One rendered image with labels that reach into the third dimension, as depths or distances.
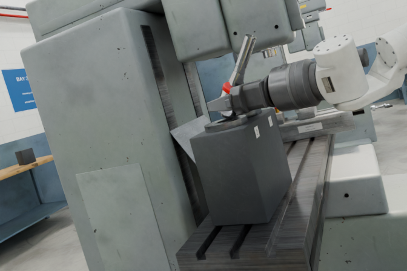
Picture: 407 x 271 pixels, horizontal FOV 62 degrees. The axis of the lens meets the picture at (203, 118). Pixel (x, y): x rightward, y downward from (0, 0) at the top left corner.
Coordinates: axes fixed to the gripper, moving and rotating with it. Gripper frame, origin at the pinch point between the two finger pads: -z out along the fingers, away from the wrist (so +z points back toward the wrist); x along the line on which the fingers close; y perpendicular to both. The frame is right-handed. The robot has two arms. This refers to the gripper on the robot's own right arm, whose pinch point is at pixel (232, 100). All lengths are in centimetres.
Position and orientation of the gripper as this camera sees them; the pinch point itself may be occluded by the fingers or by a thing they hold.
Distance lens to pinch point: 73.4
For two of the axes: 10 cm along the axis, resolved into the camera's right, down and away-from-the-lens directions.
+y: 2.6, 9.6, 1.0
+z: 7.7, -1.5, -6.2
